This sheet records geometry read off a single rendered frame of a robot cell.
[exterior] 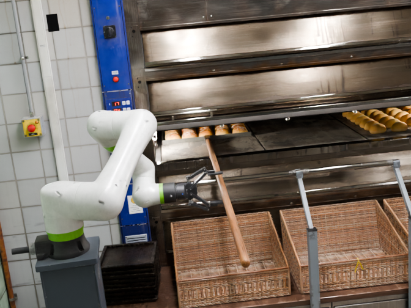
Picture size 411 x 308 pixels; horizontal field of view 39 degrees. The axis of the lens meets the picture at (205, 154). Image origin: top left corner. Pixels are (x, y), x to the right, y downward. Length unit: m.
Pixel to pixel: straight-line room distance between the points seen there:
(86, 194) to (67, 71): 1.26
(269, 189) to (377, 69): 0.86
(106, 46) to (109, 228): 0.99
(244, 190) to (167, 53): 0.85
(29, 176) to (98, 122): 1.06
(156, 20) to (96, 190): 1.35
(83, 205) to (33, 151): 1.30
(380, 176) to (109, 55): 1.61
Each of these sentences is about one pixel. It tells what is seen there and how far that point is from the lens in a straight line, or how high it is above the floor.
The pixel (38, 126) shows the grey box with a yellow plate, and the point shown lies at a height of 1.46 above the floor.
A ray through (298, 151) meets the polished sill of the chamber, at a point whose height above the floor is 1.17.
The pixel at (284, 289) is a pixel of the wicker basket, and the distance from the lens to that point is 2.93.
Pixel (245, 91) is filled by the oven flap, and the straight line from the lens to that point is 3.10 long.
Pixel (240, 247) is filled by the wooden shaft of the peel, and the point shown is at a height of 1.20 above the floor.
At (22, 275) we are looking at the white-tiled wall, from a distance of 3.46.
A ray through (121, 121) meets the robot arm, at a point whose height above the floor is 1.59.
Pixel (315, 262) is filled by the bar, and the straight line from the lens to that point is 2.78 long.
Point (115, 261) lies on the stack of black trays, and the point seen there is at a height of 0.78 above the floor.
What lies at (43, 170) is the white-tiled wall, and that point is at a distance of 3.22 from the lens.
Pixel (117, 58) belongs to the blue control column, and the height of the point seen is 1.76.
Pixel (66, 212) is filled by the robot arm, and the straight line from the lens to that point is 1.99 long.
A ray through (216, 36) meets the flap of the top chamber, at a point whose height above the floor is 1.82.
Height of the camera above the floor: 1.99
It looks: 14 degrees down
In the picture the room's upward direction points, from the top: 5 degrees counter-clockwise
